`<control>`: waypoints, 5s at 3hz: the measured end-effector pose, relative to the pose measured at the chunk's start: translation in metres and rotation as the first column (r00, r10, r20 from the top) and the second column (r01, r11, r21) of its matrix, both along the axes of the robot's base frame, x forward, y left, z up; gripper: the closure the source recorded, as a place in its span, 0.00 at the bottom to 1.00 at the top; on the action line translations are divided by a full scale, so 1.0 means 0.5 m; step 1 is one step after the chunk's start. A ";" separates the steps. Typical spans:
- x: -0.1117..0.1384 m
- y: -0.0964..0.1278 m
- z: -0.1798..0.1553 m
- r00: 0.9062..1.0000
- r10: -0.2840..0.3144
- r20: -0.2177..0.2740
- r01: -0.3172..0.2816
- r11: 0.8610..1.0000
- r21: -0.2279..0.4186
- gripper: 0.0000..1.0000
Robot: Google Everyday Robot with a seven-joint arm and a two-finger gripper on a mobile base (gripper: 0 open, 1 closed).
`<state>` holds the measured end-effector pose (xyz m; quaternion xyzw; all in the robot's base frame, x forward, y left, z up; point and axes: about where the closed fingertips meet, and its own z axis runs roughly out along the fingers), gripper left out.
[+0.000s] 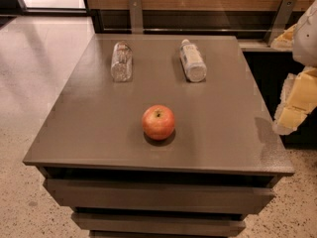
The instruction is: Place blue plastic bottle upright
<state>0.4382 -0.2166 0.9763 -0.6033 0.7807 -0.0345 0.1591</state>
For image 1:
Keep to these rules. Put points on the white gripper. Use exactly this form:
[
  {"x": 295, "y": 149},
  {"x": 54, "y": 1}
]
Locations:
[{"x": 306, "y": 42}]

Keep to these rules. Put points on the blue label plastic bottle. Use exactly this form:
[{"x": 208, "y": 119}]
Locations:
[{"x": 192, "y": 61}]

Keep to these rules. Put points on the clear plastic bottle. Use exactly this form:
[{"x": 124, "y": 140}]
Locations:
[{"x": 121, "y": 62}]

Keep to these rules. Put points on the grey drawer cabinet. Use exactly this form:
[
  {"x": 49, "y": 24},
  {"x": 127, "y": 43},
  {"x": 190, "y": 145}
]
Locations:
[{"x": 159, "y": 156}]

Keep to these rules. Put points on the red apple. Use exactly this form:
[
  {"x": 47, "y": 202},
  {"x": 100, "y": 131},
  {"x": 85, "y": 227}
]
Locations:
[{"x": 158, "y": 122}]

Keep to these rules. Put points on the right metal bracket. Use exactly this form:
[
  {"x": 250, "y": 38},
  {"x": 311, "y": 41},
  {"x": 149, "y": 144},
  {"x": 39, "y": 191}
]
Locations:
[{"x": 280, "y": 20}]

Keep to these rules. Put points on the metal bracket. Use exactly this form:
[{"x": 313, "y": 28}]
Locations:
[
  {"x": 136, "y": 16},
  {"x": 280, "y": 20}
]

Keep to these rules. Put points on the wooden wall counter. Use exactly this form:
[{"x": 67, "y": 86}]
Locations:
[{"x": 247, "y": 20}]

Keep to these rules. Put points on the left metal bracket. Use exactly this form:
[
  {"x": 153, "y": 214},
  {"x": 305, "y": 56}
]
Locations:
[{"x": 136, "y": 16}]

